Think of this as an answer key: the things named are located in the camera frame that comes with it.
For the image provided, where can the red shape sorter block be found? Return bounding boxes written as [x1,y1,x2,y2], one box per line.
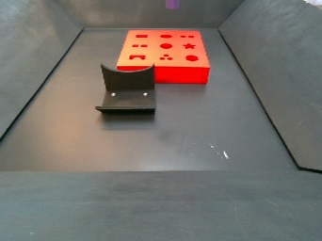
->
[117,29,209,84]

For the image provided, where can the black curved holder bracket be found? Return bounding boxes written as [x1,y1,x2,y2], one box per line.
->
[96,65,156,113]

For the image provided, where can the purple object at top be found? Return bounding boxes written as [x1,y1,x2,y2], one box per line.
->
[165,0,177,9]

